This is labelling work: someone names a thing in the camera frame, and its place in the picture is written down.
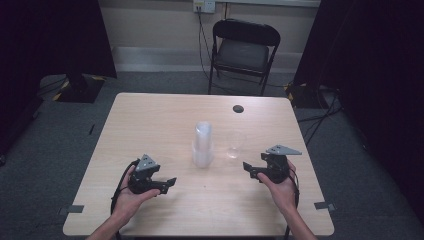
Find person's left hand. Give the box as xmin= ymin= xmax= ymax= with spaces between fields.
xmin=114 ymin=165 xmax=162 ymax=225

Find stack of clear plastic cups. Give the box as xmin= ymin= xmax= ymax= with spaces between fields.
xmin=191 ymin=120 xmax=215 ymax=169

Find single clear plastic cup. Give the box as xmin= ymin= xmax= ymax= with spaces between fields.
xmin=225 ymin=131 xmax=247 ymax=160

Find black curtain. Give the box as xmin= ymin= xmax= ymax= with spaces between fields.
xmin=0 ymin=0 xmax=118 ymax=158
xmin=292 ymin=0 xmax=424 ymax=224

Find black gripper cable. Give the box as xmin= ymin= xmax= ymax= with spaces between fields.
xmin=284 ymin=167 xmax=301 ymax=240
xmin=110 ymin=158 xmax=142 ymax=240

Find black folding chair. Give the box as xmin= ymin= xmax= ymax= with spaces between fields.
xmin=207 ymin=18 xmax=282 ymax=97

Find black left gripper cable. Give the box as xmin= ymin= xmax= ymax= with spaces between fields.
xmin=110 ymin=158 xmax=142 ymax=240

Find white wall socket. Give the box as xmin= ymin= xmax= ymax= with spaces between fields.
xmin=192 ymin=0 xmax=217 ymax=15

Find white wall cable trunking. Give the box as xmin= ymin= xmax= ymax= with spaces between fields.
xmin=214 ymin=0 xmax=322 ymax=9

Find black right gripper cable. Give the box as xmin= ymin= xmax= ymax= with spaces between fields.
xmin=284 ymin=167 xmax=301 ymax=240

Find black power cable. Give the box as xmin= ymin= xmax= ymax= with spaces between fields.
xmin=196 ymin=5 xmax=218 ymax=88

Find black floor cables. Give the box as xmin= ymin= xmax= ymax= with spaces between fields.
xmin=295 ymin=85 xmax=344 ymax=148

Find black stand base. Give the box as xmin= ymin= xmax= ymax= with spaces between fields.
xmin=285 ymin=81 xmax=330 ymax=110
xmin=52 ymin=73 xmax=107 ymax=104

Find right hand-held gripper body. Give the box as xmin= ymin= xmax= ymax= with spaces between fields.
xmin=260 ymin=144 xmax=303 ymax=185

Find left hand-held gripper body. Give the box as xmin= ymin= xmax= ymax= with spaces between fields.
xmin=127 ymin=153 xmax=162 ymax=196

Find person's right hand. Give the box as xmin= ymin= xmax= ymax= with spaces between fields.
xmin=256 ymin=159 xmax=300 ymax=216

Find grey tape piece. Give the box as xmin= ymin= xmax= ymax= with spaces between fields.
xmin=58 ymin=204 xmax=85 ymax=216
xmin=313 ymin=201 xmax=336 ymax=212

